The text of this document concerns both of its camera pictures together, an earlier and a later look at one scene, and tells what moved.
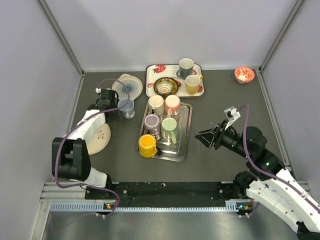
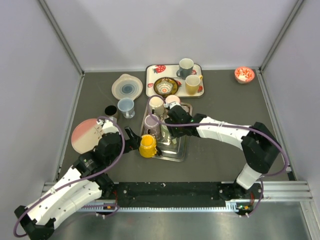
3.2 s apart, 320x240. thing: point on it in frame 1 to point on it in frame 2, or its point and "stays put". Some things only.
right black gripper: (215, 135) to (174, 133)
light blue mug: (128, 110) stays put
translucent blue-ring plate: (134, 84) stays put
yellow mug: (147, 145) stays put
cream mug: (156, 102) stays put
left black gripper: (115, 118) to (131, 144)
